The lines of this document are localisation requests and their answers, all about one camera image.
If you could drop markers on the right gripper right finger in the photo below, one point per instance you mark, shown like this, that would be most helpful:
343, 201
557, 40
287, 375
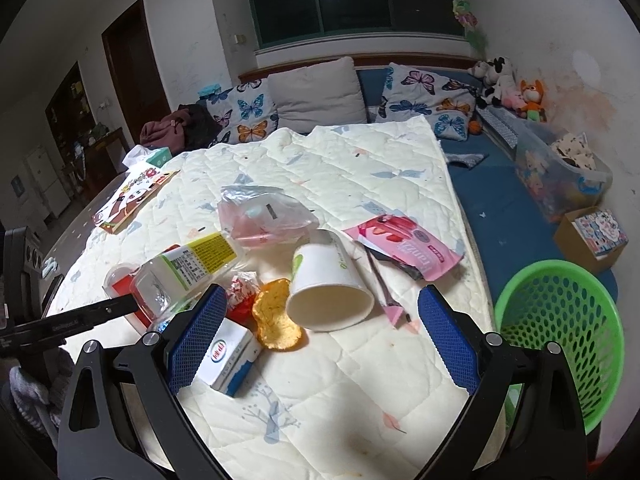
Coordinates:
547, 439

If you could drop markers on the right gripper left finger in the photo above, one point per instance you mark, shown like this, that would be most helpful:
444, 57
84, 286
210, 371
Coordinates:
97, 439

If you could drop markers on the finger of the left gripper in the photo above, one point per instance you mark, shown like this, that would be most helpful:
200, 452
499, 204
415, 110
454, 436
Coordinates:
85, 318

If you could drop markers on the blue white milk carton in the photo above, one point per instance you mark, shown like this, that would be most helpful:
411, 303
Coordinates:
229, 358

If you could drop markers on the clear juice bottle yellow label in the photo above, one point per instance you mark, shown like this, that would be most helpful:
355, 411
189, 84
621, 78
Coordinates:
178, 274

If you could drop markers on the orange yellow wrapper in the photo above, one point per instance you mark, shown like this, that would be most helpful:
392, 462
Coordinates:
275, 329

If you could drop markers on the red white candy wrapper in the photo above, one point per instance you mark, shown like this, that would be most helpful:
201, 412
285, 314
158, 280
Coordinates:
243, 290

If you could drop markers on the pink snack wrapper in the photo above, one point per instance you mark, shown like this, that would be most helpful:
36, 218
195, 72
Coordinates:
404, 242

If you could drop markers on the white paper cup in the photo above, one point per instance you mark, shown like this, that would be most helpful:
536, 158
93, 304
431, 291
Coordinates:
326, 291

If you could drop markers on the clear plastic bag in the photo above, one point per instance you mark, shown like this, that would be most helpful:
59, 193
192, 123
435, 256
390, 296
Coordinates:
259, 216

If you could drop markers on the red bottom plastic cup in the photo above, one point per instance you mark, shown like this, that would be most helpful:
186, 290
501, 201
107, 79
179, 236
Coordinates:
122, 289

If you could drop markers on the left gloved hand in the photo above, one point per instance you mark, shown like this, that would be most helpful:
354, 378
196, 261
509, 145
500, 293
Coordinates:
41, 406

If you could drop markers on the green plastic waste basket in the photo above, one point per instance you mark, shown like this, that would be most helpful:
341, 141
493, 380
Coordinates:
556, 300

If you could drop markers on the colourful picture book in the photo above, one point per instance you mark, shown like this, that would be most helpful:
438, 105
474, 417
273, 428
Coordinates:
142, 183

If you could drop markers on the pink torn wrapper strip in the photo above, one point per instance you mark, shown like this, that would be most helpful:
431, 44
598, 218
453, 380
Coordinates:
394, 311

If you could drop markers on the green tissue box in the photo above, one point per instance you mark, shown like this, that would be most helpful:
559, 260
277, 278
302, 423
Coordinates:
159, 157

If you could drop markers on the cardboard box with cards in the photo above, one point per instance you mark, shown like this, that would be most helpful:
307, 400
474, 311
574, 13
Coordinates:
591, 237

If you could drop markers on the dark clothes pile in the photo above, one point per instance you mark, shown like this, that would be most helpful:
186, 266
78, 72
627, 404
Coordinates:
187, 129

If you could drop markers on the clear plastic storage bin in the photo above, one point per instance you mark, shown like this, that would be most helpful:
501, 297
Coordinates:
557, 167

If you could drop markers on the left butterfly pillow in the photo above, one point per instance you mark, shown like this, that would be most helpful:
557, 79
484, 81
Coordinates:
245, 113

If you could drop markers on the butterfly pillow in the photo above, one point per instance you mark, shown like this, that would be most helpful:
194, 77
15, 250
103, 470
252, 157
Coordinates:
446, 103
245, 113

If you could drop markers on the orange ball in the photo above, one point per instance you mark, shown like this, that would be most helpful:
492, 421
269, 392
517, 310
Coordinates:
475, 127

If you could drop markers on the orange fox plush toy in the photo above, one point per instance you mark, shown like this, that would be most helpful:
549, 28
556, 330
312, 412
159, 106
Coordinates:
532, 94

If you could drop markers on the pink plush toy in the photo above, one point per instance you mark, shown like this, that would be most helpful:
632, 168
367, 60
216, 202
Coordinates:
512, 99

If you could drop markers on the right butterfly pillow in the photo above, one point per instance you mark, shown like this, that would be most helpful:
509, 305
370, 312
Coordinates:
446, 103

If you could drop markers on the grey pillow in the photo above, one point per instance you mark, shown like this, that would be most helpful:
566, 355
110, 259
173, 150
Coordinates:
325, 94

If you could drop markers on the cow plush toy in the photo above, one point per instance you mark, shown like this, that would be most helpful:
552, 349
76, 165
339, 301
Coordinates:
495, 74

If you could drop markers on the hanging flower decoration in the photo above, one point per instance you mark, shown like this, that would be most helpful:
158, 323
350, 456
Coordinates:
472, 31

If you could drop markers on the dark window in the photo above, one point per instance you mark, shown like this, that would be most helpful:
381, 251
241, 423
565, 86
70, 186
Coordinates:
286, 21

